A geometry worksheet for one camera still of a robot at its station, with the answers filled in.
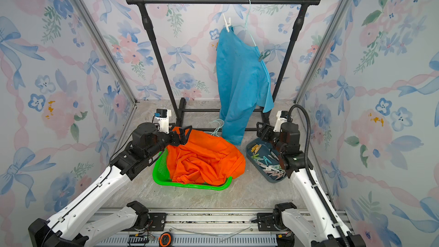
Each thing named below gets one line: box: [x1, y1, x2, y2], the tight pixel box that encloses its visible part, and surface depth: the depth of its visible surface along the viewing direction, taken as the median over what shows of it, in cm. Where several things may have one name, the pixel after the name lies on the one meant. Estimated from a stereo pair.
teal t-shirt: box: [215, 26, 274, 146], surface depth 77 cm
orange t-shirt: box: [166, 125, 246, 185], surface depth 85 cm
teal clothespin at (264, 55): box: [258, 49, 271, 62], surface depth 59 cm
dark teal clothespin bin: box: [245, 137, 288, 183], surface depth 92 cm
